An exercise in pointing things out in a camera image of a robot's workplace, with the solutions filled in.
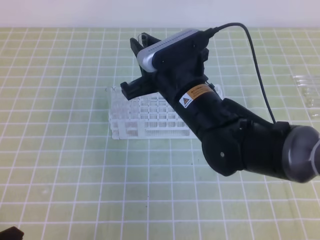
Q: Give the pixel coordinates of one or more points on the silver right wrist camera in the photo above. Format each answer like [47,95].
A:
[173,50]

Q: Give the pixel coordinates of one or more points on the clear glass test tube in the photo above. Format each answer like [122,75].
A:
[142,40]

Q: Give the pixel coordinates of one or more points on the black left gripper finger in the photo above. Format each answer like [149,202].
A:
[11,231]

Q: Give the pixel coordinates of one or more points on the clear glass tubes at edge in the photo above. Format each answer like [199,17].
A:
[309,88]

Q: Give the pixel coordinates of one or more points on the green grid tablecloth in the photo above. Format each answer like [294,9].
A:
[63,176]

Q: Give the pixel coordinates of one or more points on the white plastic test tube rack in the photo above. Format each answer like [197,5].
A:
[146,117]

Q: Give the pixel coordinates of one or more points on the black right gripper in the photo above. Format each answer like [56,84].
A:
[177,75]

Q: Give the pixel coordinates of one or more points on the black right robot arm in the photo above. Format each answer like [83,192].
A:
[232,137]

